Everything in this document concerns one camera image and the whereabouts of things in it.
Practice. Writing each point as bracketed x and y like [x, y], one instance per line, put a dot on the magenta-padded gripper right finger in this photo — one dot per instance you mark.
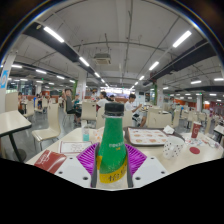
[136, 160]

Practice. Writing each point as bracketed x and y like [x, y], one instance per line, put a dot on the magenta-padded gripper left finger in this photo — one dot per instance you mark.
[85, 158]

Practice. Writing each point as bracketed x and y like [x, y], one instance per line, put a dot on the green-labelled clear drink bottle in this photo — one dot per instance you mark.
[111, 150]

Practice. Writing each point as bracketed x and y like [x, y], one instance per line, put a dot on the white printed paper sheet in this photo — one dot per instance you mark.
[75, 147]

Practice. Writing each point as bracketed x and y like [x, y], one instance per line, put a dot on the brown food tray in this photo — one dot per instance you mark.
[146, 136]

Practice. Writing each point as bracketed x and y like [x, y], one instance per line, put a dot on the small clear plastic cup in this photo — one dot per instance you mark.
[85, 132]

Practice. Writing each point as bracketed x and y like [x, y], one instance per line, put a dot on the crumpled food wrapper bag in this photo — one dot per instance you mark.
[98, 135]

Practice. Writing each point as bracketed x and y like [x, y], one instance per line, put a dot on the flat red packet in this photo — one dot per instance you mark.
[50, 161]

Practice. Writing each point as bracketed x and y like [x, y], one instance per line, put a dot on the white polka-dot mug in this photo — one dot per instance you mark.
[172, 147]

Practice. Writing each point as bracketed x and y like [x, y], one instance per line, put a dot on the white paper napkin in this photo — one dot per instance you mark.
[169, 130]

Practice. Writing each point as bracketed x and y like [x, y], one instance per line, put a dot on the beige canteen chairs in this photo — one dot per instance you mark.
[53, 116]

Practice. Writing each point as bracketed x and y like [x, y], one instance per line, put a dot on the person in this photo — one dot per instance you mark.
[130, 106]
[69, 103]
[101, 102]

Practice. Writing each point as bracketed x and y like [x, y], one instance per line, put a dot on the red paper cup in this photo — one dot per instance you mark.
[196, 130]

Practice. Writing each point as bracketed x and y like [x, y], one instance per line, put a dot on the beige side table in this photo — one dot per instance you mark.
[11, 121]
[220, 129]

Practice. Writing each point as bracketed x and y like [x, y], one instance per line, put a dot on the ceiling air conditioner unit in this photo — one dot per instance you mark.
[102, 59]

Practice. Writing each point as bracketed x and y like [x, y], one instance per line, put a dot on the ceiling strip lights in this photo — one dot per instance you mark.
[53, 34]

